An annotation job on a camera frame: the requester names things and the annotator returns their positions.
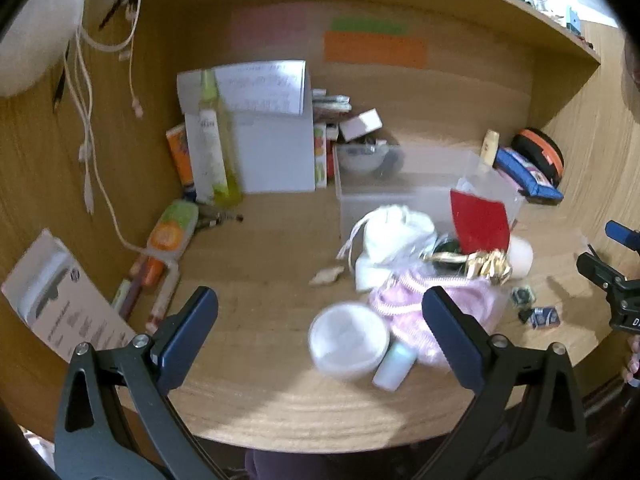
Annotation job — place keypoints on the white card packaging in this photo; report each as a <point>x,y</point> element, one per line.
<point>55,305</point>

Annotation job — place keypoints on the orange green pack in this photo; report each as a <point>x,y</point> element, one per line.
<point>170,230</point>

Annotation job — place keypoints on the cream tube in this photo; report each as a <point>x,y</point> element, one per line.
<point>490,147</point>

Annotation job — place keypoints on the red pouch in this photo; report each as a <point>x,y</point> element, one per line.
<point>480,222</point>

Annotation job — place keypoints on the orange marker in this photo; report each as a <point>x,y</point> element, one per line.
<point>150,271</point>

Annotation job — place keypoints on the clear plastic jar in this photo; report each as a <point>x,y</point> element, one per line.
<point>347,340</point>

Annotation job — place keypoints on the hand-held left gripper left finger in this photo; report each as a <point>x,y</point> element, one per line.
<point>187,332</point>

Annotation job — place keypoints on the small dark keyring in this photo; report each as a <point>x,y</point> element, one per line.
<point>220,218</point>

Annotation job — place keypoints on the light blue small bottle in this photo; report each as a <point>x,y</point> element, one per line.
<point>395,367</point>

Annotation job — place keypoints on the blue zip pouch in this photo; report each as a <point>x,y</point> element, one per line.
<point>522,169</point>

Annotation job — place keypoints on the person's right hand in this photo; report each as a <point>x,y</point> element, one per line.
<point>632,362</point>

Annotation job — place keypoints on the green sticky note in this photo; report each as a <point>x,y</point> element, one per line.
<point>370,25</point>

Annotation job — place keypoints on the colourful slim box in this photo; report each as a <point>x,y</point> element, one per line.
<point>321,157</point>

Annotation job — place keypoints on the small blue item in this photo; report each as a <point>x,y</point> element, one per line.
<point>573,20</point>

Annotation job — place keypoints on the orange box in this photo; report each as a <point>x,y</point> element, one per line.
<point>179,155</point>

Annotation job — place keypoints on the orange sticky note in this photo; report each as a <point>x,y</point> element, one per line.
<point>375,50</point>

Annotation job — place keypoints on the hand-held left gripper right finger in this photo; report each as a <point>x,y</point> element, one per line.
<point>450,340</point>

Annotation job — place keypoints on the white round object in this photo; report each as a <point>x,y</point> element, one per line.
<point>35,25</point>

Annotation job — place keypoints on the gold ribbon ornament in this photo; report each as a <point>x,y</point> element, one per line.
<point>490,265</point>

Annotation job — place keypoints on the small white box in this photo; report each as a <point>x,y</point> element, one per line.
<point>360,124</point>

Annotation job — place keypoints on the white folded paper box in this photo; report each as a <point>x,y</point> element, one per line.
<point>272,152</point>

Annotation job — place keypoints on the cream cylinder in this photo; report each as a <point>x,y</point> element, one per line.
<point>521,257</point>

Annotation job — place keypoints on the white pen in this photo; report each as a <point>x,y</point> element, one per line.
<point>165,295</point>

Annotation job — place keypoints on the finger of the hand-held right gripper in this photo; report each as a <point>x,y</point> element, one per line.
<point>622,232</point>
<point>600,269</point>

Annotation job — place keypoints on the green tube bottle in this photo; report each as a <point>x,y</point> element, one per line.
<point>210,150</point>

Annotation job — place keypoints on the beige eraser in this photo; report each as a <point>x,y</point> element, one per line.
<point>327,275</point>

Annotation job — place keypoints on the pink sticky note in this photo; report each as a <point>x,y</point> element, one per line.
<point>267,27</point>

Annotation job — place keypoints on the stack of cards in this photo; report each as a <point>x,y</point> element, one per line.
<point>331,105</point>

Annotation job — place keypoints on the dark green glass bottle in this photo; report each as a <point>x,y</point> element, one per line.
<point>447,246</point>

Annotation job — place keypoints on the black orange round case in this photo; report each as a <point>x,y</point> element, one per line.
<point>542,150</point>

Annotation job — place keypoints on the clear plastic container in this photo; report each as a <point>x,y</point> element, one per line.
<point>400,190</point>

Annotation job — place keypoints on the wooden desk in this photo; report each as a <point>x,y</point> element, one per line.
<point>280,260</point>

